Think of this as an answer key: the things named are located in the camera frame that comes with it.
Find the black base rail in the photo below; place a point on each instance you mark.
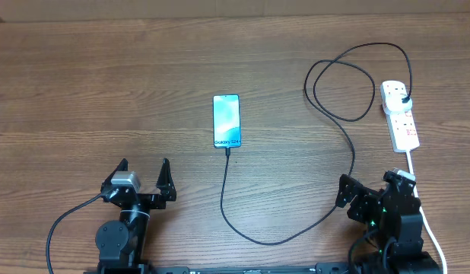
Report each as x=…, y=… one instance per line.
x=319, y=268

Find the white charger plug adapter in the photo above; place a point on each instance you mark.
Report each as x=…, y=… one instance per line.
x=393, y=103

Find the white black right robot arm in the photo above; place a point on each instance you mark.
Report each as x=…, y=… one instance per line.
x=393, y=241

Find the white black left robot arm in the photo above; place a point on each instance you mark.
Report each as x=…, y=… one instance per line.
x=121, y=242

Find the white power strip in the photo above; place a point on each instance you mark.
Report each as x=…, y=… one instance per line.
x=402, y=128

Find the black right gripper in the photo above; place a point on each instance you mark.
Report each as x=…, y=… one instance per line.
x=363, y=202

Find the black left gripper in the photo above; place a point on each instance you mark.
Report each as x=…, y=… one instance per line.
x=166, y=190

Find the cardboard back panel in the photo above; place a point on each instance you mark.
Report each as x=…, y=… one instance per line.
x=94, y=10

